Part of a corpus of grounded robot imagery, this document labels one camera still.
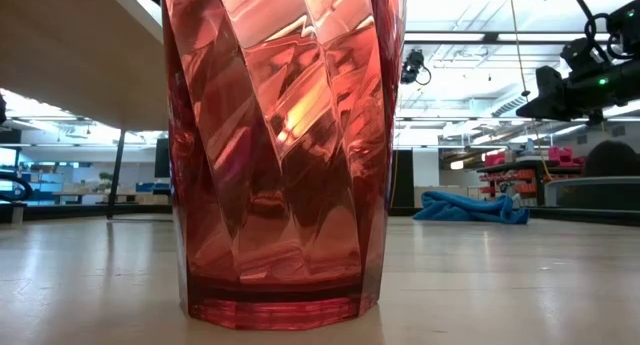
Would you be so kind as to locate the table with red bins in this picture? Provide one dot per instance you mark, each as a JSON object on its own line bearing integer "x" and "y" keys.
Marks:
{"x": 525, "y": 172}

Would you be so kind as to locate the person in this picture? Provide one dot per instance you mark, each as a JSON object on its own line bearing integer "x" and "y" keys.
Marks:
{"x": 610, "y": 160}

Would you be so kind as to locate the blue cloth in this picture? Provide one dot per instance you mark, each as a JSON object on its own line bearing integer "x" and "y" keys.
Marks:
{"x": 465, "y": 207}

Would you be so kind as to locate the black room column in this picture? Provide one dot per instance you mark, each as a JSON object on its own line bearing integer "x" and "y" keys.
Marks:
{"x": 402, "y": 180}

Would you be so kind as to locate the red-orange faceted plastic tumbler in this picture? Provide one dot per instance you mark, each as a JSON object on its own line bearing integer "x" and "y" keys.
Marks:
{"x": 280, "y": 160}

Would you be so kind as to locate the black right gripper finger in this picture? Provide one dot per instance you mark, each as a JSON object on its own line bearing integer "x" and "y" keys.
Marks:
{"x": 550, "y": 100}

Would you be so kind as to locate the black wall screen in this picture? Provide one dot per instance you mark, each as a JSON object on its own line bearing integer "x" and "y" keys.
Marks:
{"x": 161, "y": 157}

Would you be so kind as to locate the wooden shelf with black frame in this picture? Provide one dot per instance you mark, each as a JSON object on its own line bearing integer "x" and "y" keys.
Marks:
{"x": 75, "y": 50}

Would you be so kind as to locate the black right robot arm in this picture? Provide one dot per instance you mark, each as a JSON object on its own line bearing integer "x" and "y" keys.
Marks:
{"x": 627, "y": 27}

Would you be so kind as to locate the black overhead camera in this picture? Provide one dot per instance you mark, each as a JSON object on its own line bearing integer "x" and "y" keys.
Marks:
{"x": 412, "y": 65}

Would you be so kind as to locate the grey and black office chair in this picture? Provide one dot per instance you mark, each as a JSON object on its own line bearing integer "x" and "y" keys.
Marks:
{"x": 590, "y": 190}

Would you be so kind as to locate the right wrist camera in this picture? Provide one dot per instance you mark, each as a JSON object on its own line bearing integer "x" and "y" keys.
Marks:
{"x": 582, "y": 52}

